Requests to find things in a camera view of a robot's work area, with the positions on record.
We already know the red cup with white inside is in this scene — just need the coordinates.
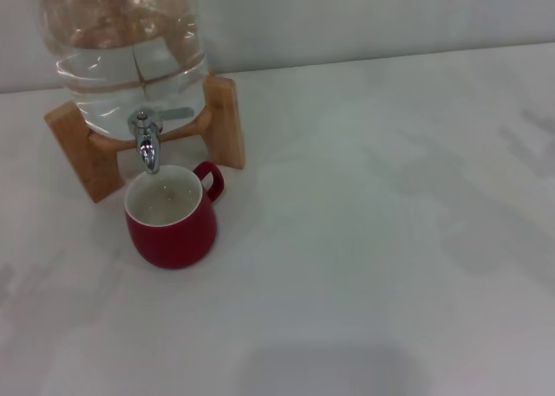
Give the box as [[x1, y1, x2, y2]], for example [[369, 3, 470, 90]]
[[124, 161, 225, 270]]

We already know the chrome faucet with lever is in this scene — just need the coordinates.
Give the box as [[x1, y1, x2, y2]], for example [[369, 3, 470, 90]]
[[127, 105, 193, 174]]

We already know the wooden dispenser stand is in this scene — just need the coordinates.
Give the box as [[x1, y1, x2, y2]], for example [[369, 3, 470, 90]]
[[43, 74, 246, 204]]

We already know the clear glass water dispenser jar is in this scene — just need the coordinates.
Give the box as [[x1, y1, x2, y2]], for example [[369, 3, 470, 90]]
[[38, 0, 211, 142]]

